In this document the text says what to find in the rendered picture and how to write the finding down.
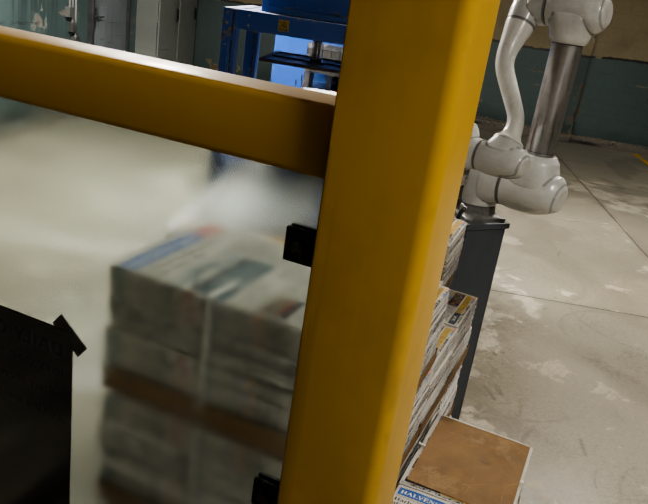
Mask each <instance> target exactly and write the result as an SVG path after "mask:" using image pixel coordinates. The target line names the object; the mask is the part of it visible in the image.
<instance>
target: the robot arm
mask: <svg viewBox="0 0 648 504"><path fill-rule="evenodd" d="M612 15H613V4H612V1H611V0H514V1H513V3H512V5H511V7H510V10H509V13H508V16H507V19H506V21H505V25H504V29H503V33H502V36H501V40H500V43H499V46H498V50H497V54H496V60H495V70H496V76H497V80H498V84H499V87H500V91H501V94H502V98H503V102H504V105H505V109H506V113H507V123H506V126H505V128H504V129H503V130H502V131H501V132H499V133H496V134H494V136H493V137H492V138H490V139H489V140H484V139H482V138H480V137H479V129H478V126H477V124H476V123H474V126H473V131H472V135H471V140H470V145H469V149H468V154H467V158H466V163H465V168H464V172H463V177H462V182H461V186H460V191H459V196H458V200H457V205H456V210H455V214H454V215H455V216H456V219H459V220H460V219H462V220H463V221H465V222H466V223H469V224H474V223H490V222H500V223H505V218H504V217H502V216H500V215H498V214H497V213H495V209H496V204H501V205H503V206H505V207H508V208H510V209H513V210H516V211H519V212H523V213H527V214H531V215H545V214H552V213H556V212H558V211H559V210H560V209H561V208H562V207H563V205H564V203H565V201H566V199H567V196H568V188H567V183H566V181H565V179H564V178H563V177H560V164H559V162H558V160H557V158H556V157H555V156H554V155H555V151H556V147H557V143H558V140H559V136H560V132H561V128H562V124H563V121H564V117H565V113H566V109H567V105H568V102H569V98H570V94H571V92H572V88H573V84H574V80H575V76H576V73H577V69H578V65H579V61H580V57H581V54H582V48H583V46H586V45H587V44H588V43H589V41H590V39H591V38H592V37H593V35H594V34H599V33H601V32H602V31H604V30H605V29H606V28H607V26H608V25H609V24H610V21H611V19H612ZM536 26H549V36H550V40H551V41H552V44H551V48H550V52H549V56H548V60H547V64H546V68H545V72H544V76H543V80H542V84H541V88H540V92H539V96H538V100H537V104H536V108H535V112H534V116H533V120H532V124H531V129H530V133H529V137H528V141H527V145H526V149H525V150H524V149H523V144H522V142H521V136H522V132H523V127H524V110H523V105H522V101H521V96H520V92H519V88H518V84H517V79H516V75H515V69H514V63H515V58H516V56H517V54H518V52H519V51H520V49H521V48H522V46H523V45H524V43H525V42H526V41H527V39H528V38H529V37H530V35H531V34H532V33H533V31H534V29H535V28H536Z"/></svg>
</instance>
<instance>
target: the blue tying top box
mask: <svg viewBox="0 0 648 504"><path fill-rule="evenodd" d="M349 4H350V0H262V9H261V11H264V12H271V13H277V14H284V15H290V16H297V17H303V18H310V19H316V20H323V21H329V22H336V23H342V24H347V18H348V11H349Z"/></svg>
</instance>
